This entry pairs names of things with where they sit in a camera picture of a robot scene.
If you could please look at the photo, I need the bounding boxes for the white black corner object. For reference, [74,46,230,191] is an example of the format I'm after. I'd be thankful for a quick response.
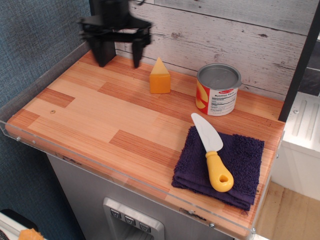
[0,209,39,240]

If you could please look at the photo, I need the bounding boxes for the grey toy fridge cabinet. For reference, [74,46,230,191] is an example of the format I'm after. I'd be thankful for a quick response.
[48,155,231,240]

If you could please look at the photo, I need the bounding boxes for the dark left shelf post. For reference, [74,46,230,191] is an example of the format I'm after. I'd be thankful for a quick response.
[89,0,116,67]

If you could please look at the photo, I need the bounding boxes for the orange sponge piece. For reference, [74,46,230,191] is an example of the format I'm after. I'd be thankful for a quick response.
[18,228,45,240]

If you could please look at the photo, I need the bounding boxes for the toy tin can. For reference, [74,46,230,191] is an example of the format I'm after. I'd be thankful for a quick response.
[195,63,242,117]

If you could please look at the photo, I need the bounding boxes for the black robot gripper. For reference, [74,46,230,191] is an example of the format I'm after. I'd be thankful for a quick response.
[78,0,152,68]

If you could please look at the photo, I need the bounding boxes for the white toy sink unit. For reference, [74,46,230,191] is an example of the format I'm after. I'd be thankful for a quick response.
[271,92,320,200]

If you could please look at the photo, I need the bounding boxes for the silver dispenser button panel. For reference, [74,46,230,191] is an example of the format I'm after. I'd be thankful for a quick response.
[103,197,165,240]

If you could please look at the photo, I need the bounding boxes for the clear acrylic table guard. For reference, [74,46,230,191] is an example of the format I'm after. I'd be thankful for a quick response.
[0,44,285,240]

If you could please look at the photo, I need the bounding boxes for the dark shelf post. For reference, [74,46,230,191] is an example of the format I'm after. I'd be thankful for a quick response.
[278,1,320,122]
[89,0,116,67]

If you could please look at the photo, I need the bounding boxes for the yellow cheese wedge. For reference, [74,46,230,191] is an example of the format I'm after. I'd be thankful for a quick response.
[149,57,171,94]

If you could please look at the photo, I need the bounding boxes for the folded purple towel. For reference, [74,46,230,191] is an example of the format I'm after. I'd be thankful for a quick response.
[171,126,265,211]

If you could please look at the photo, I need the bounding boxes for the dark right shelf post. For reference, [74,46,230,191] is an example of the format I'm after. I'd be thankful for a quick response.
[278,1,320,122]

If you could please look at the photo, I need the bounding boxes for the toy knife yellow handle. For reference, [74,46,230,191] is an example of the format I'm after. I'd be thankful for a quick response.
[191,113,234,193]

